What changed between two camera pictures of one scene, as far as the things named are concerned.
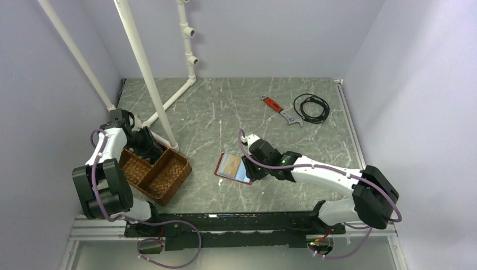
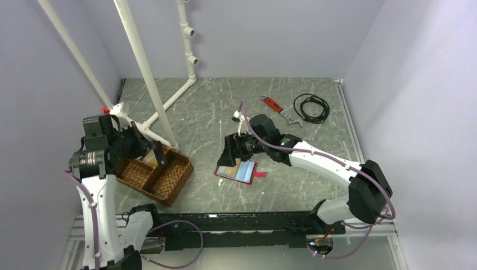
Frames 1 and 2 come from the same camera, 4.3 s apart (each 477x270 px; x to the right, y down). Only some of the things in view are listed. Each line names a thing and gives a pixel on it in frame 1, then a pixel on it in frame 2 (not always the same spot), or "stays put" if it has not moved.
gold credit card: [232, 165] stays put
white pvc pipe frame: [188, 32] stays put
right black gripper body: [256, 172] -> [248, 145]
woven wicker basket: [160, 180] stays put
